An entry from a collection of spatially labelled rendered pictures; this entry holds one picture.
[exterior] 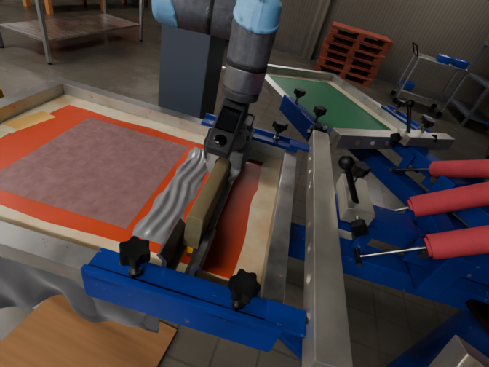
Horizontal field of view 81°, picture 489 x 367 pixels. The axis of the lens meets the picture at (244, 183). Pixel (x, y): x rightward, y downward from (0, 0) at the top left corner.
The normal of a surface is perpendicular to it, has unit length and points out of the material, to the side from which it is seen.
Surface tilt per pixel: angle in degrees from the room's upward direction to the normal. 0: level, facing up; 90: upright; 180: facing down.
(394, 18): 90
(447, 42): 90
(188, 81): 90
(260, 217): 0
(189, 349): 0
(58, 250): 0
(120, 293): 90
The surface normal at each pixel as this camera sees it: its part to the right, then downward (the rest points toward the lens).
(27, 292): 0.10, 0.64
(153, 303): -0.19, 0.57
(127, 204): 0.22, -0.77
